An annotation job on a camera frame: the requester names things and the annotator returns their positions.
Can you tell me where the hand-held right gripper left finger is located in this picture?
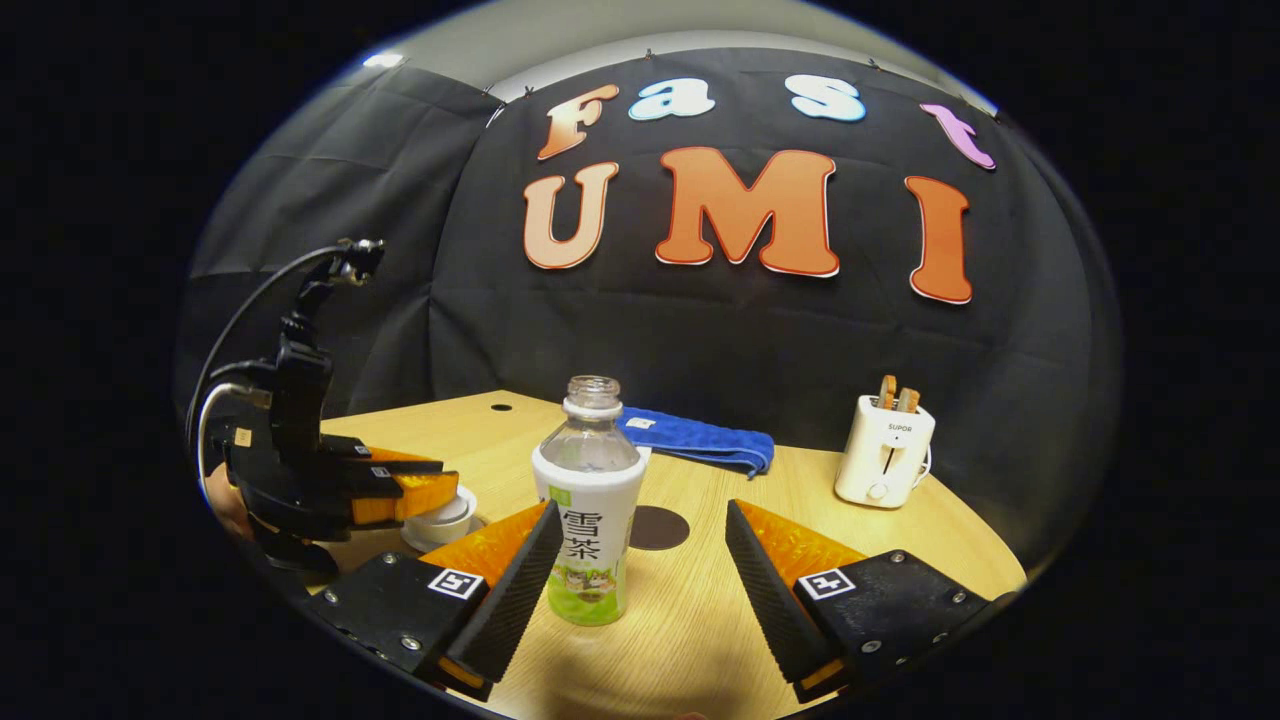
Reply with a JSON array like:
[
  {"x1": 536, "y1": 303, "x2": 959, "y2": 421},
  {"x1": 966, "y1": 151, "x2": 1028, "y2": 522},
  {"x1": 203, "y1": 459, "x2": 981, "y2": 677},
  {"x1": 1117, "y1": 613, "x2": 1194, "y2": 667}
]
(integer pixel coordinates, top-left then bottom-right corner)
[{"x1": 305, "y1": 500, "x2": 566, "y2": 703}]

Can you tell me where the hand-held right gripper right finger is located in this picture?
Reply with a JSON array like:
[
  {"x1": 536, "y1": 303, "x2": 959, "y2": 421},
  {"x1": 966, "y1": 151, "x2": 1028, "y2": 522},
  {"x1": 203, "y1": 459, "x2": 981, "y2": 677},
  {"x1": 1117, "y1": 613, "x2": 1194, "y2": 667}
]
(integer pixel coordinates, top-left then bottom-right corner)
[{"x1": 725, "y1": 499, "x2": 1016, "y2": 704}]

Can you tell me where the white teacup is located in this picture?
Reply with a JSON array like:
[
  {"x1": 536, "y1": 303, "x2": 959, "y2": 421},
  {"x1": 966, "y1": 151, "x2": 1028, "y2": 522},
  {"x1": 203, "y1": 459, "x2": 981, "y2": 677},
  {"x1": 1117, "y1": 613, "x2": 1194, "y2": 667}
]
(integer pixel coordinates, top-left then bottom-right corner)
[{"x1": 402, "y1": 508, "x2": 480, "y2": 553}]

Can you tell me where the water bottle with green label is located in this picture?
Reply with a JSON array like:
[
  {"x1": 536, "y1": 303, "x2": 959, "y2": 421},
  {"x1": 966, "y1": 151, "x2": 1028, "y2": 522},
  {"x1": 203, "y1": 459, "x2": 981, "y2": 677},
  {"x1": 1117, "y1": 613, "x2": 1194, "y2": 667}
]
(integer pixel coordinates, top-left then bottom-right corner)
[{"x1": 531, "y1": 375, "x2": 648, "y2": 628}]

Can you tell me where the dark round coaster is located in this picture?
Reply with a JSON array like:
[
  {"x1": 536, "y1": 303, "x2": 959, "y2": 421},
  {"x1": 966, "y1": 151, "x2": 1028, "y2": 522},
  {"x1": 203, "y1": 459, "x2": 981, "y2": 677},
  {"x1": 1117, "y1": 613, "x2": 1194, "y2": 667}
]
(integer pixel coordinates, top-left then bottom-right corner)
[{"x1": 630, "y1": 505, "x2": 691, "y2": 552}]

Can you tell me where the blue towel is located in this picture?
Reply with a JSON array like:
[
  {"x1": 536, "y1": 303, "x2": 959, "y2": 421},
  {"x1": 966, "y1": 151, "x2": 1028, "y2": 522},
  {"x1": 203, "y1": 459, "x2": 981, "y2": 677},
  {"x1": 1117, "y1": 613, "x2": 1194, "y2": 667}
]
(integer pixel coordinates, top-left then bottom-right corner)
[{"x1": 615, "y1": 406, "x2": 776, "y2": 479}]

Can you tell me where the white toaster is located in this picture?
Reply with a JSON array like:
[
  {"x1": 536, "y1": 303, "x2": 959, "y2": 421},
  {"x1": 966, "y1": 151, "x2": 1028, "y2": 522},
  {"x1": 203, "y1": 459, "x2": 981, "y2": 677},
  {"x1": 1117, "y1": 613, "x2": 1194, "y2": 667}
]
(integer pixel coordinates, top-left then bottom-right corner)
[{"x1": 834, "y1": 395, "x2": 937, "y2": 510}]

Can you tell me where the black backdrop cloth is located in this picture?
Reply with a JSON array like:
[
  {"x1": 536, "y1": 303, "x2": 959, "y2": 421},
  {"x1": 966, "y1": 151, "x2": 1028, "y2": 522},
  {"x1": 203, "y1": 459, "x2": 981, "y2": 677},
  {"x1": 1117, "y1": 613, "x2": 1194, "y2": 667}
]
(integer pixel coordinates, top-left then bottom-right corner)
[{"x1": 175, "y1": 45, "x2": 1123, "y2": 571}]

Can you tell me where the grey cable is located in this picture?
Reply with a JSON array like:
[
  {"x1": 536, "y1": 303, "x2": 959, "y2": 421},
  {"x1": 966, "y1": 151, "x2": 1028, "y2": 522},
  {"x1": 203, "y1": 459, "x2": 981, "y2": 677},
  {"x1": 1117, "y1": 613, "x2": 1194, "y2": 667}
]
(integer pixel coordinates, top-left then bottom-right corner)
[{"x1": 197, "y1": 382, "x2": 251, "y2": 481}]

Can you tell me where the black cable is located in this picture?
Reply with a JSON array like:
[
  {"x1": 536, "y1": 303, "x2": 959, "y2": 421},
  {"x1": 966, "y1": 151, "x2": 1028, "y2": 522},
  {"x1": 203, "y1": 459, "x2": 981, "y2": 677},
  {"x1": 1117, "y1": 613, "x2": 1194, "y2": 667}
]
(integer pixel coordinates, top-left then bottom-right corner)
[{"x1": 186, "y1": 245, "x2": 346, "y2": 451}]

